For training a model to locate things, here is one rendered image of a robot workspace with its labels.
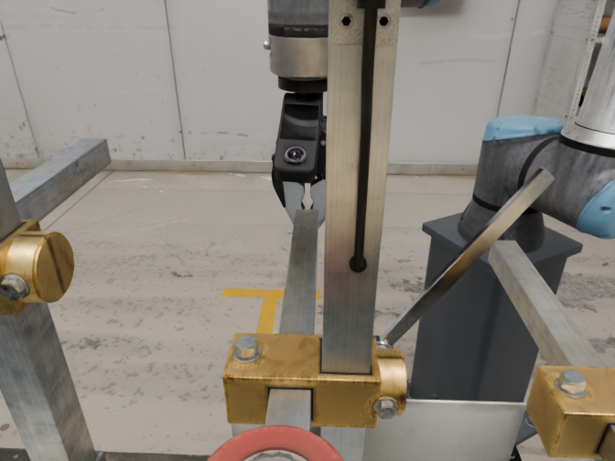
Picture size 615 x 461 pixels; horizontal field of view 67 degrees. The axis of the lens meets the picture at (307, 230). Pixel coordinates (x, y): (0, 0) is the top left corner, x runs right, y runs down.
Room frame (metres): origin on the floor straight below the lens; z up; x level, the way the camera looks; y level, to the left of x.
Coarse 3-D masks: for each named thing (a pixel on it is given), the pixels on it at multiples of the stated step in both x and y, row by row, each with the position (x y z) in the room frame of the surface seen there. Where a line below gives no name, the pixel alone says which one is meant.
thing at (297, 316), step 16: (304, 224) 0.51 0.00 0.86; (304, 240) 0.47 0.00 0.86; (304, 256) 0.43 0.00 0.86; (288, 272) 0.40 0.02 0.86; (304, 272) 0.40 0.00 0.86; (288, 288) 0.37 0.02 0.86; (304, 288) 0.37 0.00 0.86; (288, 304) 0.35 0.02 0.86; (304, 304) 0.35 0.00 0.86; (288, 320) 0.32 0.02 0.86; (304, 320) 0.32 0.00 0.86; (272, 400) 0.24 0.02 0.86; (288, 400) 0.24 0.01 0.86; (304, 400) 0.24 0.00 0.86; (272, 416) 0.22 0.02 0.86; (288, 416) 0.22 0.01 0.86; (304, 416) 0.22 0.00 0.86
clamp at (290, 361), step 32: (288, 352) 0.27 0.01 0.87; (320, 352) 0.27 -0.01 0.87; (384, 352) 0.27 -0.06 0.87; (224, 384) 0.25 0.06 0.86; (256, 384) 0.25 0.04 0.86; (288, 384) 0.25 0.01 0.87; (320, 384) 0.24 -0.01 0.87; (352, 384) 0.24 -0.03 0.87; (384, 384) 0.25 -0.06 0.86; (256, 416) 0.25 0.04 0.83; (320, 416) 0.24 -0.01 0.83; (352, 416) 0.24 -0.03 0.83; (384, 416) 0.24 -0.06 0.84
